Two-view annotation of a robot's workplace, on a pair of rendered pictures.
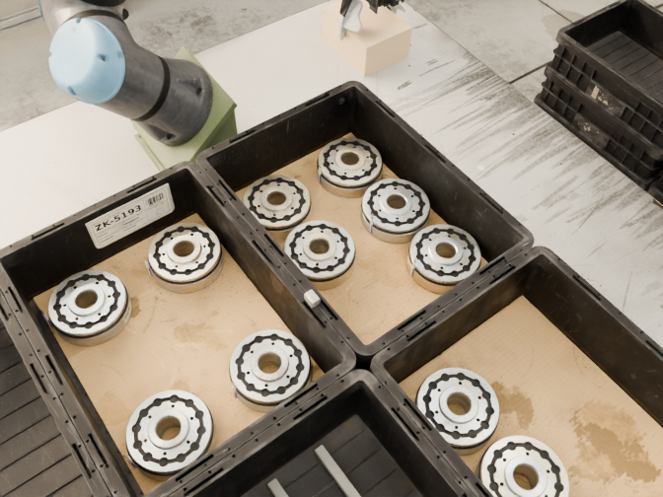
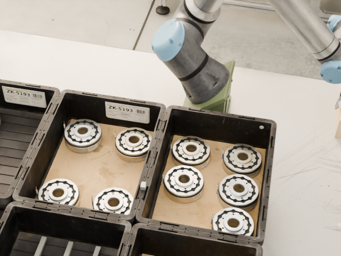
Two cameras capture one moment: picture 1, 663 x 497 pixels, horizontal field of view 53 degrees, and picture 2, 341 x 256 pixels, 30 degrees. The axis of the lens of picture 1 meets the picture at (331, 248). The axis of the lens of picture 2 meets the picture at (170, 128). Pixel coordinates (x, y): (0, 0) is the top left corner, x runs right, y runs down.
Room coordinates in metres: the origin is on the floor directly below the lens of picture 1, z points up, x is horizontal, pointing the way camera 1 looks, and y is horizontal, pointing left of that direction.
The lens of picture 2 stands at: (-0.17, -0.74, 2.13)
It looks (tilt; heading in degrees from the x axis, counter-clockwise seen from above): 46 degrees down; 48
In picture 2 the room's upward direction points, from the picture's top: 2 degrees clockwise
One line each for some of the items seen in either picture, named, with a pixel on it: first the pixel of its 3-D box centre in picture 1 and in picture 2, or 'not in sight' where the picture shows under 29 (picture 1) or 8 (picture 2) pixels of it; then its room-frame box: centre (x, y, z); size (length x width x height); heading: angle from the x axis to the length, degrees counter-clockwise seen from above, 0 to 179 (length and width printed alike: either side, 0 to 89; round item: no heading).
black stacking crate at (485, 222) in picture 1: (356, 224); (209, 183); (0.59, -0.04, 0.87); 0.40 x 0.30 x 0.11; 39
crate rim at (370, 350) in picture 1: (358, 202); (210, 169); (0.59, -0.04, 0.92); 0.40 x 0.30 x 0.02; 39
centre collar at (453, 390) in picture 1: (458, 403); not in sight; (0.32, -0.16, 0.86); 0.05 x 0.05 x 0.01
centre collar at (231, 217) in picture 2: (445, 250); (233, 223); (0.55, -0.16, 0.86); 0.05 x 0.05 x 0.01
